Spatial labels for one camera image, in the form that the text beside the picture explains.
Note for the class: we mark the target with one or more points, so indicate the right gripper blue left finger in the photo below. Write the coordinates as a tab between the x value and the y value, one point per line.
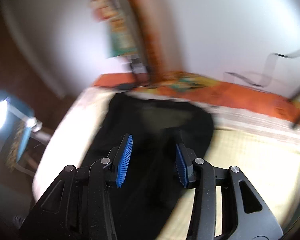
105	174

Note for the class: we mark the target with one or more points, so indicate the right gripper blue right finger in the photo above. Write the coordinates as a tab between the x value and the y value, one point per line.
196	173

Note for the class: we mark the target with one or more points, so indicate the black mesh t-shirt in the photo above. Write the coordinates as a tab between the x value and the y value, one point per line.
152	187

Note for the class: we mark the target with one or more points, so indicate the orange bed mattress cover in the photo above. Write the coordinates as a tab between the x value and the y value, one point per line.
202	89

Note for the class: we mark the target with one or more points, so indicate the striped yellow bed sheet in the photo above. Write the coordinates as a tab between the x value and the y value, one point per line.
265	148

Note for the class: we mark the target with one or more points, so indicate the leopard print cloth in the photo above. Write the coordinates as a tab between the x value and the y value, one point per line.
12	145

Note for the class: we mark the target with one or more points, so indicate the blue chair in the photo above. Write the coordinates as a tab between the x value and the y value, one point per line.
17	121

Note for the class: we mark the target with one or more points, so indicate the silver folded tripod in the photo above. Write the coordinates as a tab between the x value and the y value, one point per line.
129	41

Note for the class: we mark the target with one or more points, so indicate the white clip desk lamp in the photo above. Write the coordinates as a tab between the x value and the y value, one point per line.
31	122

